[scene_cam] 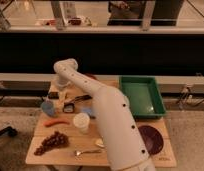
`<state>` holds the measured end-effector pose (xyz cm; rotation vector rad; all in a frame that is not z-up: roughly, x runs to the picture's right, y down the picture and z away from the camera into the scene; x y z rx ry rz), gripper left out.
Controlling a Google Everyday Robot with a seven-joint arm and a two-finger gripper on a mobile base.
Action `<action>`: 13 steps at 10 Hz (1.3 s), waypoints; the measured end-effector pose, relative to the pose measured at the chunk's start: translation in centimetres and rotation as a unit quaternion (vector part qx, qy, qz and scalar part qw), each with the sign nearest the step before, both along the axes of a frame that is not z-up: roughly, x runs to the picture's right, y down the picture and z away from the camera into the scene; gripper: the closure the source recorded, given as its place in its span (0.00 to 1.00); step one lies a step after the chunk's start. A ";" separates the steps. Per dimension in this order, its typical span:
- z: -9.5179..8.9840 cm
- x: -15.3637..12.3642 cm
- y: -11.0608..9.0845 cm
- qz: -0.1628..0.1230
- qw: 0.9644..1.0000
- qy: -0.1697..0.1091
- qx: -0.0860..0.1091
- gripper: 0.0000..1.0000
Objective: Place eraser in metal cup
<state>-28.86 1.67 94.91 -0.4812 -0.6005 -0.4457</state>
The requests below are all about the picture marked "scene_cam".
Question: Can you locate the purple bowl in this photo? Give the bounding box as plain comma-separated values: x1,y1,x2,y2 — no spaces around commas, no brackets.
139,125,164,155

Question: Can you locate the wooden table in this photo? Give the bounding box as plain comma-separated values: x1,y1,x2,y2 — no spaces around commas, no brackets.
25,78,178,168

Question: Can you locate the green plastic tray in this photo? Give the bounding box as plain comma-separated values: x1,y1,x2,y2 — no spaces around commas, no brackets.
119,76,166,119

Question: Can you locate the black handled tool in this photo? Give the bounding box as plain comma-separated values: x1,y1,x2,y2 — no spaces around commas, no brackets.
65,95,92,104

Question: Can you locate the bunch of dark grapes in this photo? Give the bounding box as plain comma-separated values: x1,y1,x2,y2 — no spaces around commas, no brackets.
34,131,69,156

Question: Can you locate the blue cloth piece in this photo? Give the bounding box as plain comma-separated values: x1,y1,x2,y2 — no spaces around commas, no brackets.
80,107,95,118

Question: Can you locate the metal spoon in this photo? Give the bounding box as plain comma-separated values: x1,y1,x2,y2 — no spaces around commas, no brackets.
74,149,102,156

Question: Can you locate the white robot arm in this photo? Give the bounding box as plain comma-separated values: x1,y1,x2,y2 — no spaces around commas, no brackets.
54,59,156,171

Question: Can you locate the black chair base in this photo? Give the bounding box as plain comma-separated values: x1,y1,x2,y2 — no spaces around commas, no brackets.
0,126,18,137

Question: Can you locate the white plastic cup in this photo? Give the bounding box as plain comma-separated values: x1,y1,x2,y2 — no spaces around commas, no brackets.
73,113,90,134

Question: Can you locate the blue round object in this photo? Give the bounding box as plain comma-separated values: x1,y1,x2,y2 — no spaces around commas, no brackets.
41,101,55,117

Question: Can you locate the red round object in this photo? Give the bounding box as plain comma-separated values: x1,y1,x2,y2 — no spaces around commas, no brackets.
85,73,97,80

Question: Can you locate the orange carrot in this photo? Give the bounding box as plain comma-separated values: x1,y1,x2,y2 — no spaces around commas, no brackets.
44,120,70,127

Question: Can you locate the cable bundle at wall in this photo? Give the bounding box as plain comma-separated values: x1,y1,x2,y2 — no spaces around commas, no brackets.
176,83,204,110

